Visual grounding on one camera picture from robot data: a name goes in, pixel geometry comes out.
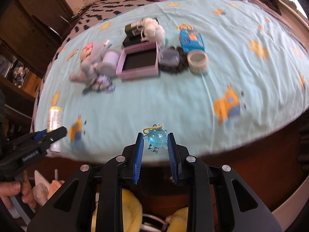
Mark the yellow fluffy slipper left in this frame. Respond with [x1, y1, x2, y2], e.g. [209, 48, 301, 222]
[91, 188, 143, 232]

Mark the dark wooden cabinet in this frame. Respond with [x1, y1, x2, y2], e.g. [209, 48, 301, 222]
[0, 0, 75, 136]

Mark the black box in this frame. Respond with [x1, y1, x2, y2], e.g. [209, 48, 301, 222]
[123, 35, 148, 48]

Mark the white spray can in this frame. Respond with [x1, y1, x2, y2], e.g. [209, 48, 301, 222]
[47, 106, 63, 153]

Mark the black hair scrunchie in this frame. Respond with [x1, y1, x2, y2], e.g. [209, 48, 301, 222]
[159, 46, 188, 74]

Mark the white tape roll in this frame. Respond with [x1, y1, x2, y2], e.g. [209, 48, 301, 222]
[187, 50, 208, 74]

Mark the white cylindrical container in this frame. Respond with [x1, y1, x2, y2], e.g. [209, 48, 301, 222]
[97, 50, 120, 77]

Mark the pink open box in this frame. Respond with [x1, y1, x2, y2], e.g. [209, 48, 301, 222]
[116, 42, 159, 81]

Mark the white fluffy plush toy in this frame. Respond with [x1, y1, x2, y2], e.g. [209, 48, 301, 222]
[140, 18, 166, 48]

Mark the clear plastic small box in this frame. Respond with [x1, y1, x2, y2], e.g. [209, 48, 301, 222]
[158, 48, 180, 67]

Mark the person's left hand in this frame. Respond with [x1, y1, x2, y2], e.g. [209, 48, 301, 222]
[0, 170, 37, 210]

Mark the blue translucent toy keychain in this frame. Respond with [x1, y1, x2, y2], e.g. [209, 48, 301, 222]
[143, 124, 168, 154]

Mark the dark green bottle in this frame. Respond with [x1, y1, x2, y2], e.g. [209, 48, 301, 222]
[125, 18, 144, 38]

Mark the blue white wrapper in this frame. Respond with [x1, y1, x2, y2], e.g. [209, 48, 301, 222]
[82, 75, 115, 94]

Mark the blue tissue packet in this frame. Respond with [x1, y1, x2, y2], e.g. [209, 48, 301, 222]
[180, 29, 205, 53]

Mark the light blue cartoon bedsheet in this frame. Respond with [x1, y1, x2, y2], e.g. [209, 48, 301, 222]
[32, 0, 308, 162]

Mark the grey plush doll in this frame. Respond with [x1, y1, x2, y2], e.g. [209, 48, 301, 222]
[69, 40, 116, 86]

